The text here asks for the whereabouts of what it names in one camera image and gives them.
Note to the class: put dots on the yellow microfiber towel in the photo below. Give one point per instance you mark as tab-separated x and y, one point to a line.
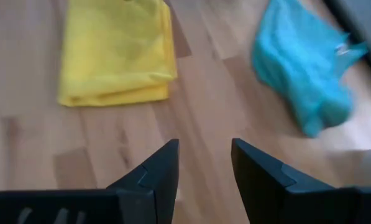
117	53

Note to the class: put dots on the blue microfiber towel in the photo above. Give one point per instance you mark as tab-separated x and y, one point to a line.
300	68

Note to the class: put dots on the black aluminium table frame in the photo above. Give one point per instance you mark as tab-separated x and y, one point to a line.
356	34

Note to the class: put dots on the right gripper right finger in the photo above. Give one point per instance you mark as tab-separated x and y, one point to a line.
266	193

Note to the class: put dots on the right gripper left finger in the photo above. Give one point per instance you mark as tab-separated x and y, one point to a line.
154	186

